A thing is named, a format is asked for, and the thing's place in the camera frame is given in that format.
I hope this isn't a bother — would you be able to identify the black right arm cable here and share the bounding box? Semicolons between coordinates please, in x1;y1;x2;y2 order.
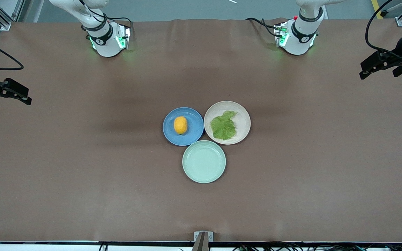
0;34;24;72

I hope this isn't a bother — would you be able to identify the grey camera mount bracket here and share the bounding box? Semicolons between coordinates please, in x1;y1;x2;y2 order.
191;231;214;251

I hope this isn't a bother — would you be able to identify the blue plate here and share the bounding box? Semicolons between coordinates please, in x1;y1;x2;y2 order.
163;107;204;146

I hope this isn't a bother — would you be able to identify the beige plate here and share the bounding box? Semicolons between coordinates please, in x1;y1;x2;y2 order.
203;101;251;145

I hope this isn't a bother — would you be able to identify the green lettuce leaf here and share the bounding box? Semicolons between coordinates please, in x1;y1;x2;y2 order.
210;111;238;141

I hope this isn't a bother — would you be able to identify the brown table cover sheet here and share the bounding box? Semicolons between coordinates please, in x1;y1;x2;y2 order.
0;18;402;243

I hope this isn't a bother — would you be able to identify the yellow lemon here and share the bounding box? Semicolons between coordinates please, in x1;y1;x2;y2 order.
173;116;188;135

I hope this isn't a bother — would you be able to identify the mint green plate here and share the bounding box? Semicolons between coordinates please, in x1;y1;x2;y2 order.
182;140;226;184

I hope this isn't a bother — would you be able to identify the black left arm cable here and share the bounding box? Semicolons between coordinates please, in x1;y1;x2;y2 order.
365;0;402;60

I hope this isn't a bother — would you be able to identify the black left base cable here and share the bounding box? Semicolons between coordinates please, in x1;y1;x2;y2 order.
245;17;281;37

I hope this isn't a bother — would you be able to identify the white table edge rail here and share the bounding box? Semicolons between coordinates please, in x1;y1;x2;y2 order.
0;241;402;251

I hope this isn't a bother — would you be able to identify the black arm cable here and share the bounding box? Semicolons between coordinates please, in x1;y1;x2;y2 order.
0;34;24;72
365;0;402;60

